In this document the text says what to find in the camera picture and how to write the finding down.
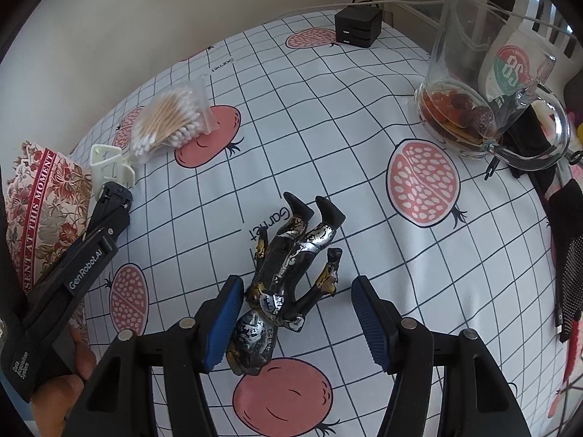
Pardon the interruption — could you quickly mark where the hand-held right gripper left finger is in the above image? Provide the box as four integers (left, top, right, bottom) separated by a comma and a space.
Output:
64, 275, 247, 437

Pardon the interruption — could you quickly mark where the white cable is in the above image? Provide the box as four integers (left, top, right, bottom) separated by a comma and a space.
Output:
272, 0, 575, 34

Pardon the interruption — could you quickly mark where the black cloth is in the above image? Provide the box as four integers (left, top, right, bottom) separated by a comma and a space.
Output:
502, 108, 560, 179

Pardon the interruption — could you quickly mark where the bag of cotton swabs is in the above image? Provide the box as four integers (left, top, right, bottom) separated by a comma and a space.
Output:
129, 77, 220, 165

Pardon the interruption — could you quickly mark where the black dotted glove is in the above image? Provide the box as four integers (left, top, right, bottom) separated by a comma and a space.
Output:
543, 179, 583, 343

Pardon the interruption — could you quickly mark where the black and gold action figure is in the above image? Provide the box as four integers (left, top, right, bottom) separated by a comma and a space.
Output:
226, 192, 346, 377

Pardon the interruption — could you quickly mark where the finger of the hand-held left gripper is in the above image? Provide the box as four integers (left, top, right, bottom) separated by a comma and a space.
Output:
84, 181, 134, 240

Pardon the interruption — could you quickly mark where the person's left hand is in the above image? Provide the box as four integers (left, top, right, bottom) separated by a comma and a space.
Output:
28, 328, 98, 437

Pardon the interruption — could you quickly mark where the black charger box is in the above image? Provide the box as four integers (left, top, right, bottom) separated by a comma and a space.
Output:
334, 0, 384, 49

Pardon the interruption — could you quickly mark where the white slatted rack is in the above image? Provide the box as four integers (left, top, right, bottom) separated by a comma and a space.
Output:
474, 0, 583, 61

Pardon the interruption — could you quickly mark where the floral paper gift box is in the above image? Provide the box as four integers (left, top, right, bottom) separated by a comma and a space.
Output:
4, 140, 98, 329

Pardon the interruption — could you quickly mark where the desktop with grid fruit cloth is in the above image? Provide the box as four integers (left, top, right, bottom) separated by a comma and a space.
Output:
68, 9, 580, 437

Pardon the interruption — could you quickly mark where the glass mug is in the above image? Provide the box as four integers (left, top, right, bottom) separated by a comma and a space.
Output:
414, 0, 573, 172

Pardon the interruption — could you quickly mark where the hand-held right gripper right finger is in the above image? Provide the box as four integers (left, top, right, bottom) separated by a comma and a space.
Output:
351, 275, 533, 437

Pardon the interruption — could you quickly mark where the white hair claw clip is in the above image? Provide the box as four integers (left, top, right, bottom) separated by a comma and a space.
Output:
89, 143, 138, 188

